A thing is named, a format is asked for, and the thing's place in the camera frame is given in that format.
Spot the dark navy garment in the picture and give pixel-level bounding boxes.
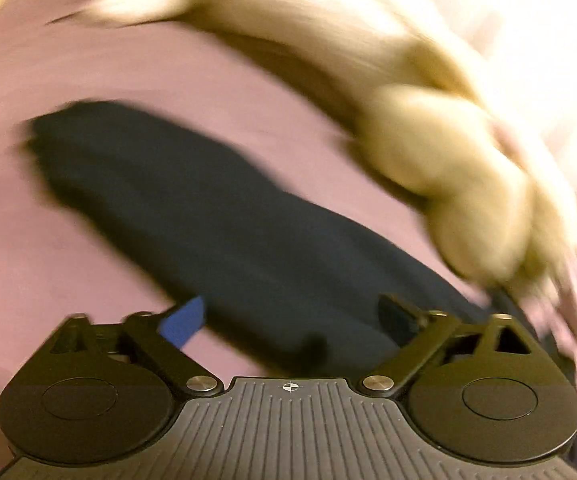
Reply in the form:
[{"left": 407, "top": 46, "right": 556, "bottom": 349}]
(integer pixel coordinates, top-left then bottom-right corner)
[{"left": 26, "top": 100, "right": 577, "bottom": 480}]

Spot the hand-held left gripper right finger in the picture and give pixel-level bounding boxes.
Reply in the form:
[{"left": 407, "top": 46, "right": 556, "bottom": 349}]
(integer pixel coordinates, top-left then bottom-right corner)
[{"left": 361, "top": 294, "right": 537, "bottom": 400}]

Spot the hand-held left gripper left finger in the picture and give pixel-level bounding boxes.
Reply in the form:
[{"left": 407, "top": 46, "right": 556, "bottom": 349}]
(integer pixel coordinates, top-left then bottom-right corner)
[{"left": 48, "top": 296, "right": 224, "bottom": 396}]

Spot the cream flower plush toy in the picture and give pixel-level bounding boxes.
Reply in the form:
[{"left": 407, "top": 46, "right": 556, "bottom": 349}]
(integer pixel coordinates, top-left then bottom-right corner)
[{"left": 48, "top": 0, "right": 577, "bottom": 291}]

